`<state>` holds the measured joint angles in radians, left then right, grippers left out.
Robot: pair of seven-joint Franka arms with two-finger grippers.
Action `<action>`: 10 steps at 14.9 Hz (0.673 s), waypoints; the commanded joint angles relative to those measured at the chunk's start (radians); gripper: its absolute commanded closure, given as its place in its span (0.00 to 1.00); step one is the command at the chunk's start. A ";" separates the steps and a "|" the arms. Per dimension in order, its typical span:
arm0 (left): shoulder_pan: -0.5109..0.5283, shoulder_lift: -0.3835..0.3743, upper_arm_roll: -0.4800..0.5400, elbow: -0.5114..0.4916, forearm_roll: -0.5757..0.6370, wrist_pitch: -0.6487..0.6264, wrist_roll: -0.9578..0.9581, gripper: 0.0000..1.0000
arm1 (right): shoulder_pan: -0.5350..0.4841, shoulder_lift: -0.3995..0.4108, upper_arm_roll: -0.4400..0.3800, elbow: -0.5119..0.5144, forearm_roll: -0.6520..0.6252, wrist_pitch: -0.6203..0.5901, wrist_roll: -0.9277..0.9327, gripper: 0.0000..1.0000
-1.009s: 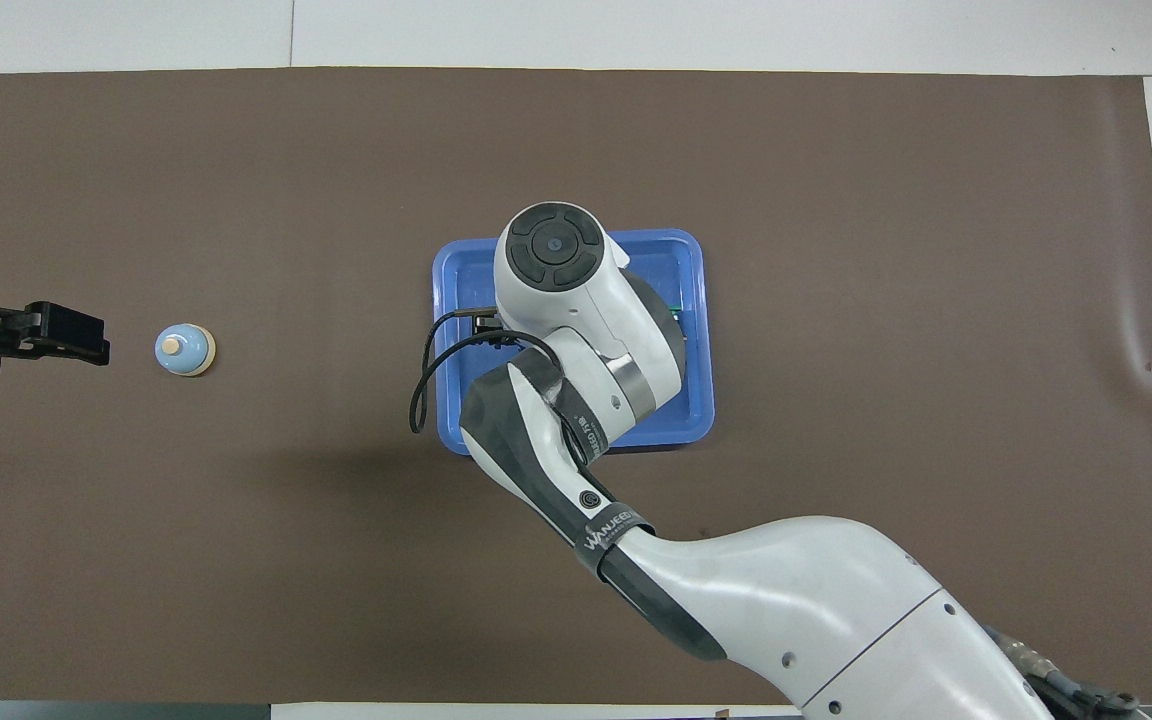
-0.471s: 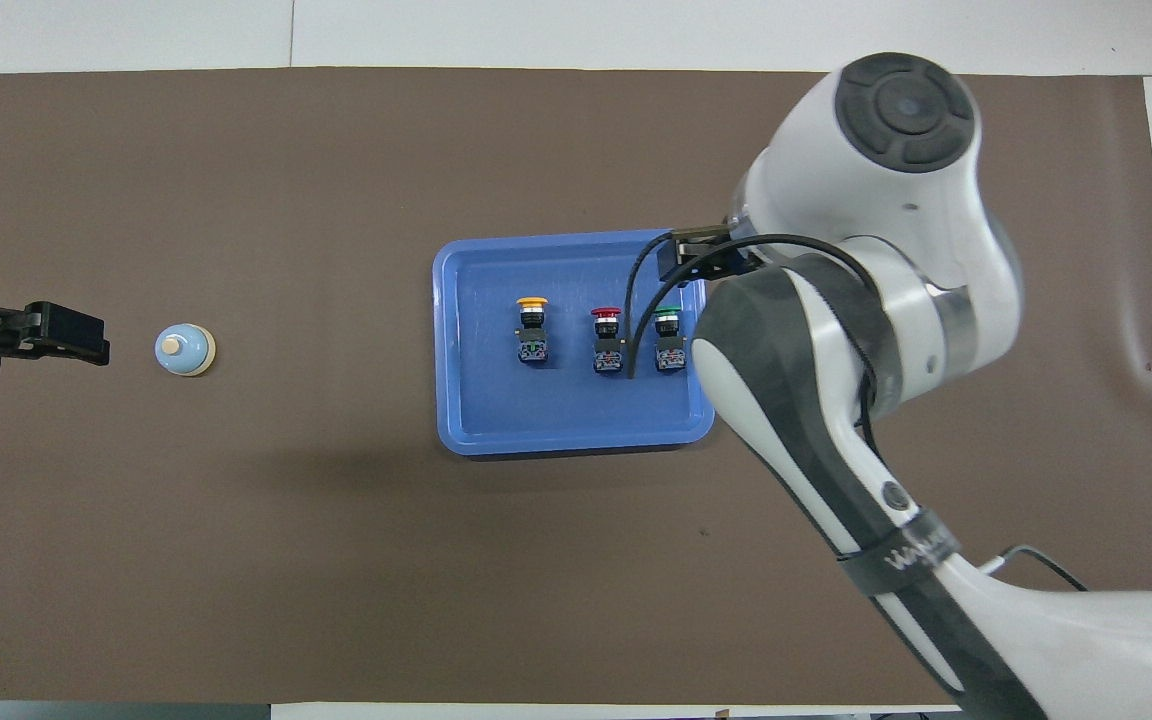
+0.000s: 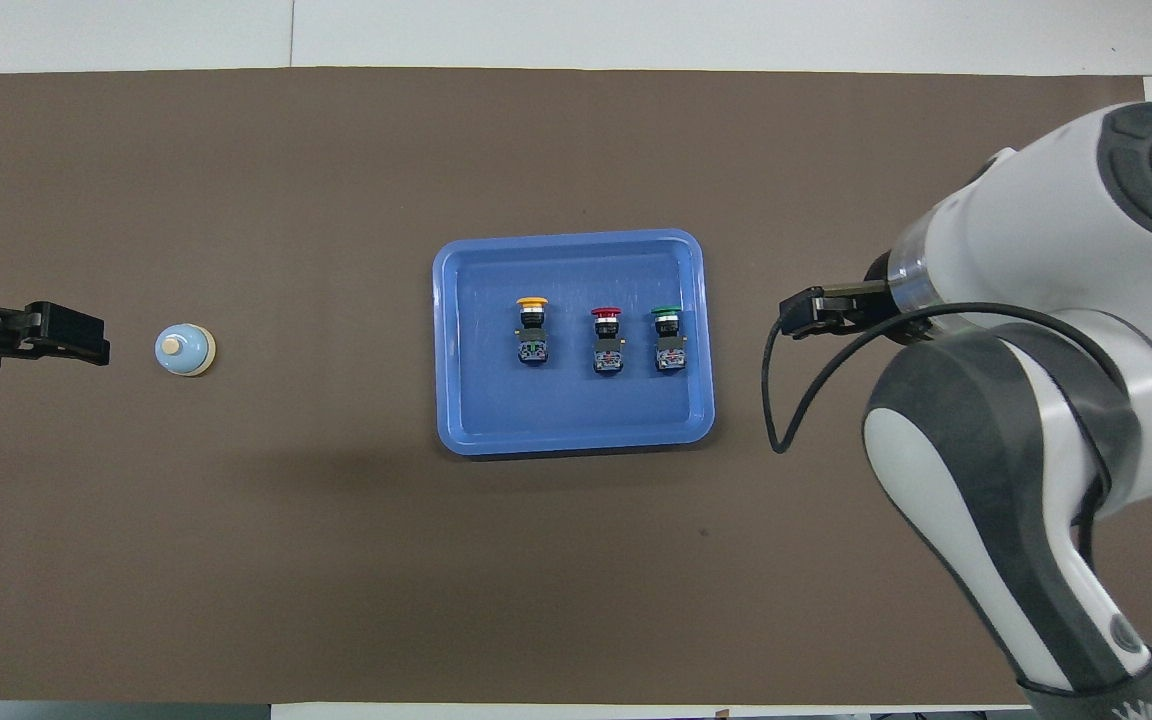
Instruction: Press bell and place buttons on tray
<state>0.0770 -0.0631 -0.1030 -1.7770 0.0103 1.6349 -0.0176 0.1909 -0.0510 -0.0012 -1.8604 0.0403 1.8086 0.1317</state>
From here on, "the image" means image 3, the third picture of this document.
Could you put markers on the yellow push button switch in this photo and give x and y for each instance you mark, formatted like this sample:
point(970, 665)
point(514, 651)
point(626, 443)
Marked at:
point(533, 340)

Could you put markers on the green push button switch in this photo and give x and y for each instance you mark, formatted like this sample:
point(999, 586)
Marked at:
point(670, 350)

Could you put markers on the light blue call bell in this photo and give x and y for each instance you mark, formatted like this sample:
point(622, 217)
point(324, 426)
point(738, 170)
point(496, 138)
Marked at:
point(184, 350)

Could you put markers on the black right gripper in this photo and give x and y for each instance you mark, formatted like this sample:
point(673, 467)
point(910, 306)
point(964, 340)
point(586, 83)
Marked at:
point(861, 300)

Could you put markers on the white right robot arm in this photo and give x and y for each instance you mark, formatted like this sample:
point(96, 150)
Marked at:
point(1036, 250)

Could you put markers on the blue plastic tray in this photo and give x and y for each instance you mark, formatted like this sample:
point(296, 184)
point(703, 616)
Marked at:
point(476, 400)

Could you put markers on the brown table mat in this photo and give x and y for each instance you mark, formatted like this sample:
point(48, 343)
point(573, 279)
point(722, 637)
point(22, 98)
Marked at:
point(336, 550)

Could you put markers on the red push button switch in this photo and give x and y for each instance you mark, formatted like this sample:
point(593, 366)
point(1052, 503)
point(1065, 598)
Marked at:
point(608, 350)

